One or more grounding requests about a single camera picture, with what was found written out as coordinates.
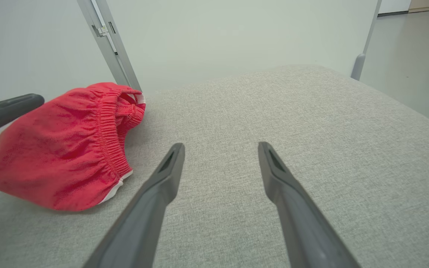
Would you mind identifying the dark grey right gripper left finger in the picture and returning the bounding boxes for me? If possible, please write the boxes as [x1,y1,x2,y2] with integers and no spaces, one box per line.
[82,143,185,268]

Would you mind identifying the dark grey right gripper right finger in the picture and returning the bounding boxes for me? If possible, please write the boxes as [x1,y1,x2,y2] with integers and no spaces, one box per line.
[258,141,362,268]

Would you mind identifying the red shorts with white trim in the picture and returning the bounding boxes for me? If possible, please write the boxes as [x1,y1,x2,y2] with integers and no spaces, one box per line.
[0,82,146,212]

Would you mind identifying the grey double partition post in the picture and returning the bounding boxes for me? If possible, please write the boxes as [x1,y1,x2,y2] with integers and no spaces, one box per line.
[77,0,142,92]

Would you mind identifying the slim grey partition post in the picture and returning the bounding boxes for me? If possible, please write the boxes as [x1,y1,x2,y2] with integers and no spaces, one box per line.
[350,0,382,81]

